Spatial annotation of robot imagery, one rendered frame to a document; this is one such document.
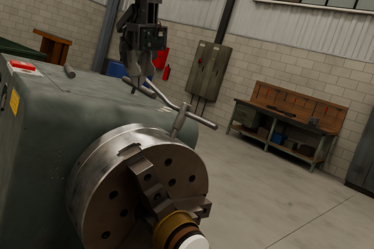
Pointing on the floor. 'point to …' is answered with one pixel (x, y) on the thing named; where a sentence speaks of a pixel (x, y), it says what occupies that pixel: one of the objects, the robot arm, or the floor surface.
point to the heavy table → (53, 47)
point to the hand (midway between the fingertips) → (136, 81)
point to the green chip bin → (20, 50)
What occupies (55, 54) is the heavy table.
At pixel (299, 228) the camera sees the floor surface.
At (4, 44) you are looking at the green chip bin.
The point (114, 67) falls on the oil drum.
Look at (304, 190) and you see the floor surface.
